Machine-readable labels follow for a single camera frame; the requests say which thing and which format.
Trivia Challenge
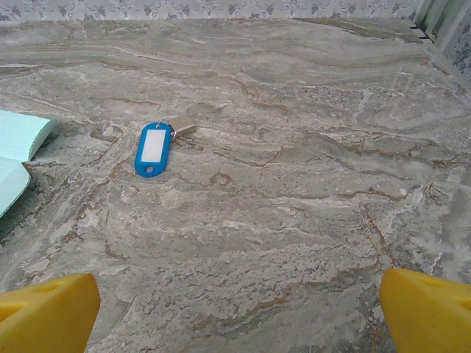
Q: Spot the small silver metal block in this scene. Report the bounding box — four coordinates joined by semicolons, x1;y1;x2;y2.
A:
169;114;197;138

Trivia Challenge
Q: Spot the blue plastic key tag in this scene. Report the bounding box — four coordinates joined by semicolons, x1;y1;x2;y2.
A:
134;122;171;179

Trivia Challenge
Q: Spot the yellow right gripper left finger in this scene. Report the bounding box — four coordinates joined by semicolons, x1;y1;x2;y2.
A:
0;272;101;353

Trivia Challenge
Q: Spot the mint green paper box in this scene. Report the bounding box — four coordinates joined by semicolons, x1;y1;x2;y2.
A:
0;109;58;218

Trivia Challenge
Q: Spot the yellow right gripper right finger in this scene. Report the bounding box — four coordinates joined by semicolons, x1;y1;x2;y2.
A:
378;268;471;353

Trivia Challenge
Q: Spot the aluminium right corner post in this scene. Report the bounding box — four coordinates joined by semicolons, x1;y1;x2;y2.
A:
406;0;471;80

